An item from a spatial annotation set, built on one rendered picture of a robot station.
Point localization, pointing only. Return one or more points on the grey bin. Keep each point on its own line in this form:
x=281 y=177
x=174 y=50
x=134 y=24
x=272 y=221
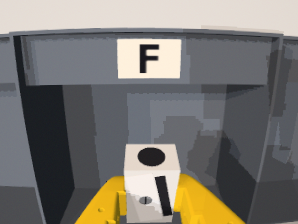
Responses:
x=83 y=94

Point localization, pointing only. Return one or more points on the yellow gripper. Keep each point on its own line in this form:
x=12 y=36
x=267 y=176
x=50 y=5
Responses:
x=196 y=204

